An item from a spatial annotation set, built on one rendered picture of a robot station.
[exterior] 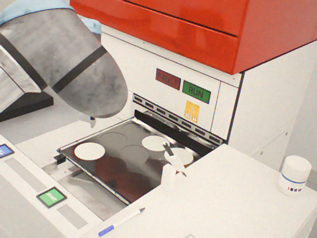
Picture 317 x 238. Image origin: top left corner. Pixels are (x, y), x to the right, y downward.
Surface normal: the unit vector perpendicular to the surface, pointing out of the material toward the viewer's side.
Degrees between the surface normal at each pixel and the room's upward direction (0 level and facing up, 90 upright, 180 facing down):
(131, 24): 90
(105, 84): 78
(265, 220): 0
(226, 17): 90
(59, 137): 0
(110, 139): 0
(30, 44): 57
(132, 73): 90
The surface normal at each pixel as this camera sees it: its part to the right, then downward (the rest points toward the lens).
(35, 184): 0.11, -0.87
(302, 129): -0.67, 0.31
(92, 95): 0.30, 0.55
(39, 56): 0.47, 0.22
